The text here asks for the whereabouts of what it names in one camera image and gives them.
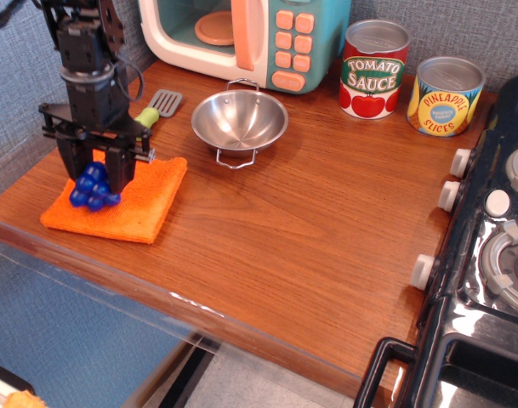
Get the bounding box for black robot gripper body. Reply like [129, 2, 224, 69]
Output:
[39, 63, 155, 162]

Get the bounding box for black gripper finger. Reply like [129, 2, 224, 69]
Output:
[105, 148, 135, 194]
[56, 138, 94, 181]

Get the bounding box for blue toy grape bunch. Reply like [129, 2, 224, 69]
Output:
[69, 161, 122, 213]

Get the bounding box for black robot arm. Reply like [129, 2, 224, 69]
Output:
[37, 1, 154, 194]

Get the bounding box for stainless steel pot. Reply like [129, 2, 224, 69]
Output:
[191, 78, 289, 170]

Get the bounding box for orange folded cloth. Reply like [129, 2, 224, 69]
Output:
[40, 151, 187, 244]

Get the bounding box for peach microwave turntable plate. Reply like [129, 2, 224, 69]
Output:
[194, 10, 234, 46]

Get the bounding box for teal toy microwave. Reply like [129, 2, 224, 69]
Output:
[139, 1, 351, 94]

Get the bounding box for orange object bottom left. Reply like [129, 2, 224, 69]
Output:
[3, 390, 47, 408]

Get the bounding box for tomato sauce can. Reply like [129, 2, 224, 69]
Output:
[339, 20, 411, 120]

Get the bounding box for white stove knob front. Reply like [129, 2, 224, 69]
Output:
[410, 254, 435, 291]

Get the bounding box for white stove knob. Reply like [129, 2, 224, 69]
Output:
[450, 149, 472, 179]
[437, 181, 460, 213]
[410, 254, 435, 291]

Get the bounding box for white stove knob middle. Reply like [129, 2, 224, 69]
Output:
[437, 181, 460, 213]

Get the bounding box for pineapple slices can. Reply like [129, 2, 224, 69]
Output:
[407, 56, 486, 137]

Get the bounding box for white stove knob rear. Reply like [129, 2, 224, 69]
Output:
[450, 149, 472, 179]

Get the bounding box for white round stove button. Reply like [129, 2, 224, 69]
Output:
[485, 190, 510, 218]

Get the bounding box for black toy stove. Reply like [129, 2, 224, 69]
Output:
[355, 76, 518, 407]

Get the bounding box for grey stove burner front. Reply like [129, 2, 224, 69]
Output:
[480, 220, 518, 311]

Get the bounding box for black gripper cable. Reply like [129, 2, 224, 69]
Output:
[113, 53, 146, 104]

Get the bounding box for green handled grey spatula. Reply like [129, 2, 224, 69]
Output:
[134, 89, 183, 128]

